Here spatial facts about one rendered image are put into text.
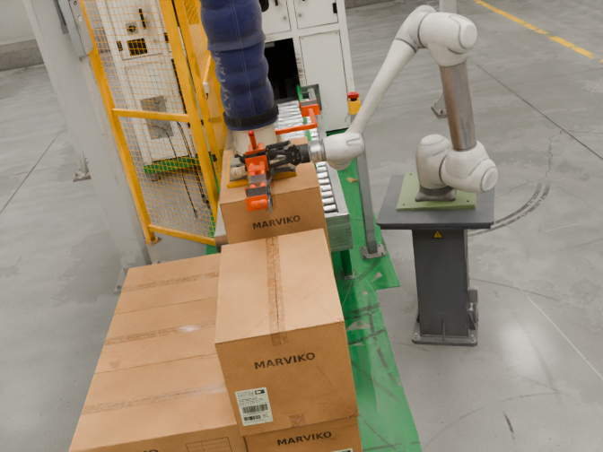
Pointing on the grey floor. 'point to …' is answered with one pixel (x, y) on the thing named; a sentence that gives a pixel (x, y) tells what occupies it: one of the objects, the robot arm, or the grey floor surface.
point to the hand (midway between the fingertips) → (257, 161)
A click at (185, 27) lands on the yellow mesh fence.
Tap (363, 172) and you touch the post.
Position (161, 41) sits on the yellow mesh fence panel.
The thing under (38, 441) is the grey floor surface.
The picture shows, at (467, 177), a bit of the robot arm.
